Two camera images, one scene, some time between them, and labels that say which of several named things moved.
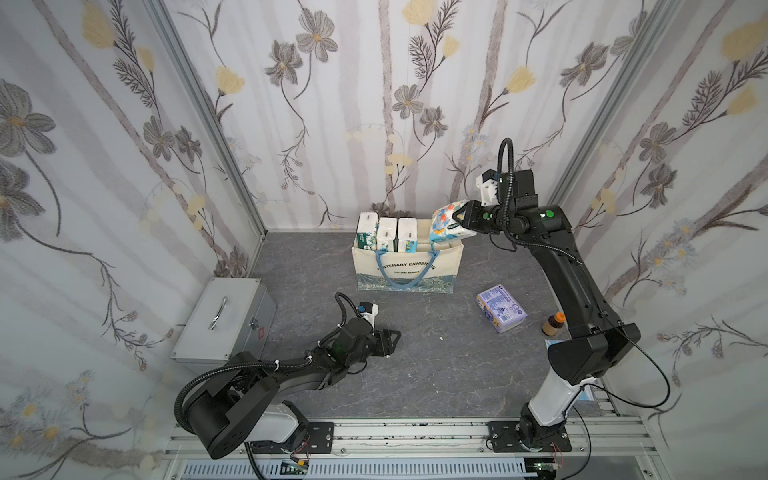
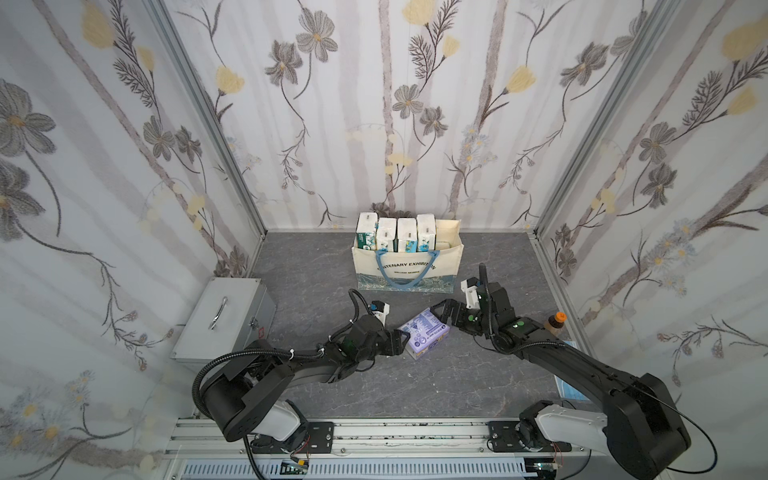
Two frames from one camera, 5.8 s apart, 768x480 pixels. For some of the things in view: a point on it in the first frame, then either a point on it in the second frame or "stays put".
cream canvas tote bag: x=434 y=267 stays put
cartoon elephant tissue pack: x=443 y=227 to x=426 y=237
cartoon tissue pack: x=387 y=227 stays put
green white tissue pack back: x=367 y=230 stays put
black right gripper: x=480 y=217 to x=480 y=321
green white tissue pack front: x=407 y=235 stays put
